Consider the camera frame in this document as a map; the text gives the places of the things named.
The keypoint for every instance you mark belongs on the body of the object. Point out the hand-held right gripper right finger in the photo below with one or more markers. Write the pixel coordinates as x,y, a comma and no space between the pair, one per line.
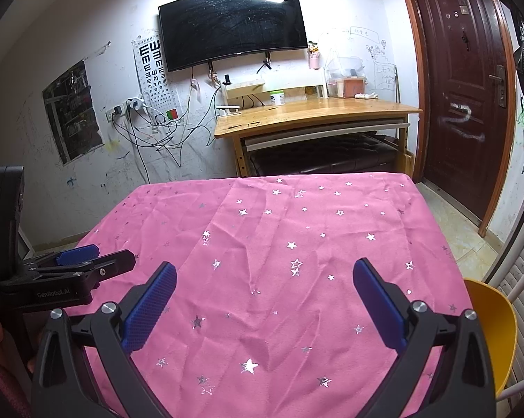
381,309

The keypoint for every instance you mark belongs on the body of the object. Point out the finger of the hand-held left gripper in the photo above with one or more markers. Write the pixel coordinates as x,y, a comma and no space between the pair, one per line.
76,254
113,262

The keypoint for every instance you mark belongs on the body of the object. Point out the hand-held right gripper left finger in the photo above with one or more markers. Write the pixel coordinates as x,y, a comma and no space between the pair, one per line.
150,305

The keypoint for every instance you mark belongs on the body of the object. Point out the person's left forearm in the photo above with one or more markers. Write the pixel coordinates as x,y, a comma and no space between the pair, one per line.
0,383

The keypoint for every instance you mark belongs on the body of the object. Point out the pink star tablecloth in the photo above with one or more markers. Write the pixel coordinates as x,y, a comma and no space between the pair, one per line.
266,235

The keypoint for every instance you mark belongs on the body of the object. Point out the white power adapter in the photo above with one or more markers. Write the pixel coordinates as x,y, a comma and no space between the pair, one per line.
135,103

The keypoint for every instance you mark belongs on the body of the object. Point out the eye chart poster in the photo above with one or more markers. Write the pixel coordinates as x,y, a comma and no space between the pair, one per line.
155,78

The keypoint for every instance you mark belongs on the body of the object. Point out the white flat device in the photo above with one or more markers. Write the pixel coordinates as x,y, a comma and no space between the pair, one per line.
228,109

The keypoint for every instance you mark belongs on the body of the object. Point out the wooden desk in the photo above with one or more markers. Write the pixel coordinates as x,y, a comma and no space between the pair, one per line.
314,111

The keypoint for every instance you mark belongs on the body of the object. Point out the small white cloth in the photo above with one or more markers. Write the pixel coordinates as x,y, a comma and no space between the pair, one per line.
365,96

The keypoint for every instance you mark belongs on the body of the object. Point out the small black stand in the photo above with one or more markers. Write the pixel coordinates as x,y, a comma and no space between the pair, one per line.
228,80

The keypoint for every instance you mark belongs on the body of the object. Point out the white desk shelf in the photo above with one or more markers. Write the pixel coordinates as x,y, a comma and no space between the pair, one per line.
244,89

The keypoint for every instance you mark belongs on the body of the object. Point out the pink box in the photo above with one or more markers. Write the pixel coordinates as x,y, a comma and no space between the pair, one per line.
353,87

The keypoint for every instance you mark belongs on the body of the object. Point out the brown door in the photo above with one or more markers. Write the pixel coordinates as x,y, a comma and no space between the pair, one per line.
458,96

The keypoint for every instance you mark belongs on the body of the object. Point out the white jar green lid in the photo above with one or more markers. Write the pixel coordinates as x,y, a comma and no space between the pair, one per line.
278,99

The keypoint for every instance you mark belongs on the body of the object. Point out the clear plastic container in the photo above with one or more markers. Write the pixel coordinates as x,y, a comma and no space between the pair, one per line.
344,67

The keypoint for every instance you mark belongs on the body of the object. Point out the pink pen holder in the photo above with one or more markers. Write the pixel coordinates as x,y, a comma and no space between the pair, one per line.
314,59

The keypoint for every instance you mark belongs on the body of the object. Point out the yellow chair white frame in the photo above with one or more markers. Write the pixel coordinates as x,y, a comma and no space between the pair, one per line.
493,322

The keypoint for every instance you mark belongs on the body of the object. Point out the dark wall recess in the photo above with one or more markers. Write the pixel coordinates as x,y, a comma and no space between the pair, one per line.
72,113

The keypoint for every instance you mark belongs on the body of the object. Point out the white wall socket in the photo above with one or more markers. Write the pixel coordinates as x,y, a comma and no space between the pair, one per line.
114,113

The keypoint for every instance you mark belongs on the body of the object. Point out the black wall television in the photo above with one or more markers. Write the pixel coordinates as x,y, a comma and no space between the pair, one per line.
231,26

